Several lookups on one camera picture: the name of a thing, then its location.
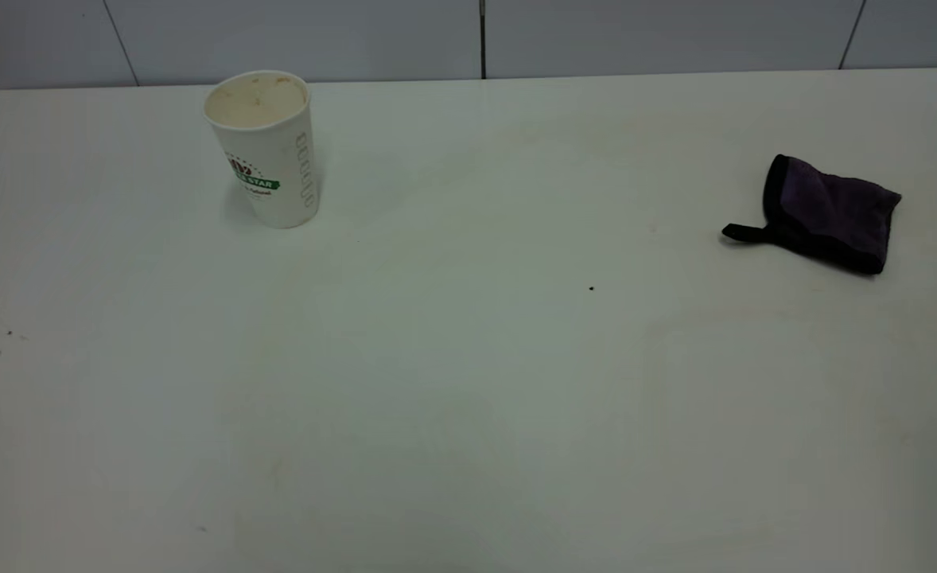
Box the white paper coffee cup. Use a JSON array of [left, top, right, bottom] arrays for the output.
[[202, 69, 322, 230]]

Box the purple cloth with black trim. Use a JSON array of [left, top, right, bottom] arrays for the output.
[[721, 154, 904, 276]]

